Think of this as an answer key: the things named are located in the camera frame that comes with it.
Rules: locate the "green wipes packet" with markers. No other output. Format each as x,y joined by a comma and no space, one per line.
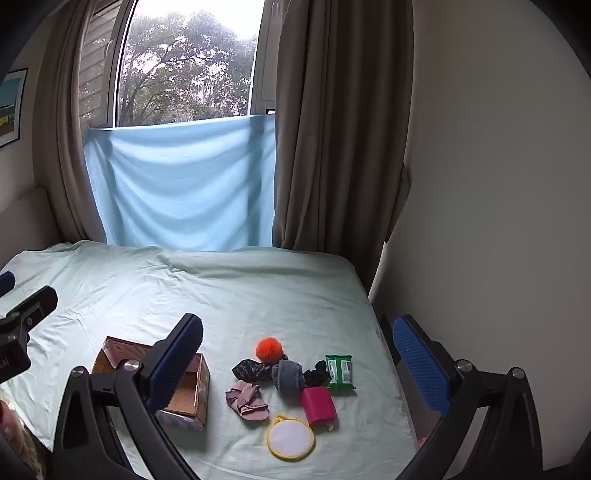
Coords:
340,373

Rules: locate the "black scrunchie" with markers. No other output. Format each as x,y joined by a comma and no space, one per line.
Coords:
316,374

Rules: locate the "patterned cardboard box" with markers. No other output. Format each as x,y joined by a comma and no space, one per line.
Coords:
194,397

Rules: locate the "orange pompom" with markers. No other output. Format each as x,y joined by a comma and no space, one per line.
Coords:
269,349

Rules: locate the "grey cloth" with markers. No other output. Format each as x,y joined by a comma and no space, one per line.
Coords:
288,376

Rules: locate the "light blue hanging cloth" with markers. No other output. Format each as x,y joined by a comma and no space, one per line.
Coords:
184,184

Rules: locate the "framed wall picture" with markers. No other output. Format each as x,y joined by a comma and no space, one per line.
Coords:
11,108

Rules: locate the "window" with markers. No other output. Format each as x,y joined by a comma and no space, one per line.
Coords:
184,64

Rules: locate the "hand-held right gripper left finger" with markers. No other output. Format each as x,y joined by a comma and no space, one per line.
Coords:
178,364

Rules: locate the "pink pouch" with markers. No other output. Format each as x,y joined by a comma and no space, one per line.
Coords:
319,406

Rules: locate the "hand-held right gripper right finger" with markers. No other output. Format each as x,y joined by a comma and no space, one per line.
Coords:
420,364

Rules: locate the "brown curtain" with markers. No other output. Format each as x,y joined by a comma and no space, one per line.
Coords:
341,138
60,138

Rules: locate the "pink slippers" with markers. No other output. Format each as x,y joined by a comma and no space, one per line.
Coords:
247,400

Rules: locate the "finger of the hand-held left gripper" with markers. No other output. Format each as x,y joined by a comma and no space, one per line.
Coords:
32,304
5,282

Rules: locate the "dark patterned scrunchie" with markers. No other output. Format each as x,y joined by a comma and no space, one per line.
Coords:
249,369

